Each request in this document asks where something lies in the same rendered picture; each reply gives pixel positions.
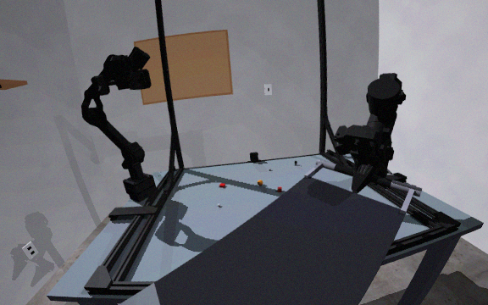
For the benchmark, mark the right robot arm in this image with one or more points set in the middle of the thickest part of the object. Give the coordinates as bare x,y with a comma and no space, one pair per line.
133,153

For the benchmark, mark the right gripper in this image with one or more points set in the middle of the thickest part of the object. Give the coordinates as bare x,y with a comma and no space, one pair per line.
135,81

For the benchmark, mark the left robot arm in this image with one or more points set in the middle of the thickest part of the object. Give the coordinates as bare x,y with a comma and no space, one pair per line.
382,99

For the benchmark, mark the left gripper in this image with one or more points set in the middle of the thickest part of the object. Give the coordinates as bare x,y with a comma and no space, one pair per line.
365,159

